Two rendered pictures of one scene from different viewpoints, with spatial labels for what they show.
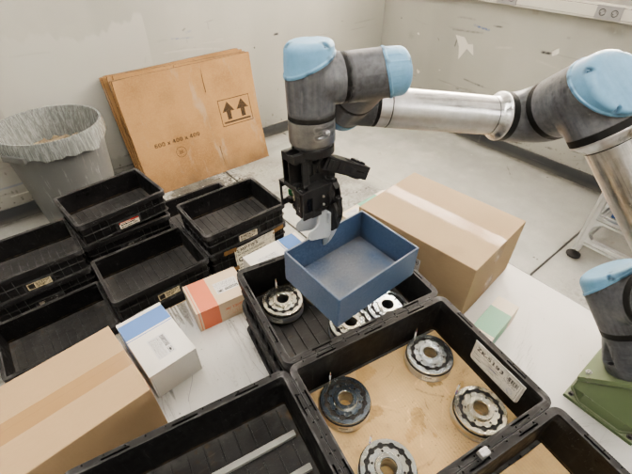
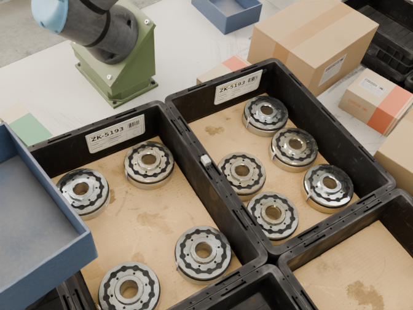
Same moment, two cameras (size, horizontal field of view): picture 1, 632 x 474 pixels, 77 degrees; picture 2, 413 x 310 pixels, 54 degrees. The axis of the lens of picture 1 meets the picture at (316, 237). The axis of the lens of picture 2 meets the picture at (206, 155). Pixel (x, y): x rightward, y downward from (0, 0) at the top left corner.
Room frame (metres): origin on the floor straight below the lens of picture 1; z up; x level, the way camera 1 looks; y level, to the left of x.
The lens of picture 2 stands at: (0.33, 0.16, 1.56)
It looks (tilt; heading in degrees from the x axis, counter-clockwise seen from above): 54 degrees down; 262
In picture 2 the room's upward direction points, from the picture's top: 7 degrees clockwise
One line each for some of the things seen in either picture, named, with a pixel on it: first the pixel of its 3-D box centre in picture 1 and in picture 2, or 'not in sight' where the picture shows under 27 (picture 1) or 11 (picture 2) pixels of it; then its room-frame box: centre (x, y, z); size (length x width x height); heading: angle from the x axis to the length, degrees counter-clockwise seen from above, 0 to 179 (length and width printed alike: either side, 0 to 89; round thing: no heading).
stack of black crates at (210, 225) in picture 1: (237, 242); not in sight; (1.46, 0.38, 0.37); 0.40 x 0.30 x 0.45; 129
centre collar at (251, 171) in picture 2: not in sight; (241, 171); (0.19, -0.30, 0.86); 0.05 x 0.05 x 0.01
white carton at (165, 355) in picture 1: (159, 347); not in sight; (0.60, 0.41, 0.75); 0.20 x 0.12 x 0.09; 43
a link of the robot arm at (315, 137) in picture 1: (312, 132); not in sight; (0.59, 0.00, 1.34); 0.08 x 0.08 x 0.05
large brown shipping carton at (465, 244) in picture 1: (434, 238); not in sight; (0.98, -0.38, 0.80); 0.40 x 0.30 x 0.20; 45
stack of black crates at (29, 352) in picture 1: (68, 342); not in sight; (0.96, 1.01, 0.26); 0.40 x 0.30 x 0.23; 129
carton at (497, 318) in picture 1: (485, 332); (38, 143); (0.66, -0.46, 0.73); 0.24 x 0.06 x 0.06; 134
